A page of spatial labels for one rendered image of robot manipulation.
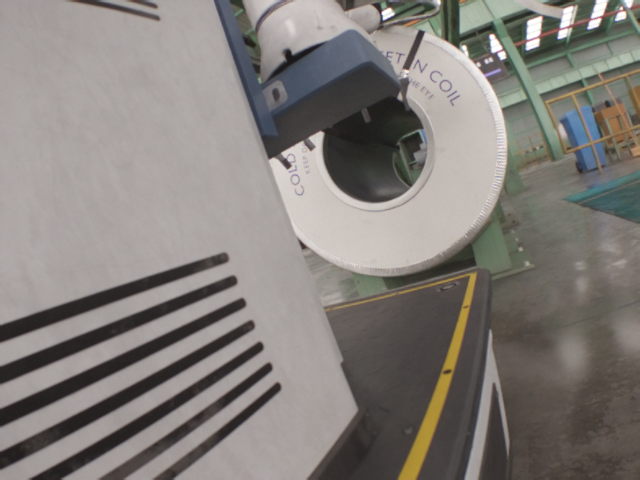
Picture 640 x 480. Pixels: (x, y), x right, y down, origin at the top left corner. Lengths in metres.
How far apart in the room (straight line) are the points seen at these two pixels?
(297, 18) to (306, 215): 1.28
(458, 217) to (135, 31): 1.37
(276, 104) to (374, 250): 1.16
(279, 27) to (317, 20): 0.06
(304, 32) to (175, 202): 0.35
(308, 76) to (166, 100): 0.29
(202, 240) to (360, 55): 0.33
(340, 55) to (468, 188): 1.08
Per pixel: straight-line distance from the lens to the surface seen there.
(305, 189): 1.67
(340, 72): 0.44
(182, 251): 0.16
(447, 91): 1.49
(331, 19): 0.51
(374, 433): 0.27
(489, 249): 1.67
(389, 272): 1.56
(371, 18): 0.92
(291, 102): 0.47
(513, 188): 6.07
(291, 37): 0.48
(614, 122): 10.28
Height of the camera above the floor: 0.48
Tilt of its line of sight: 1 degrees down
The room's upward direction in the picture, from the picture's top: 20 degrees counter-clockwise
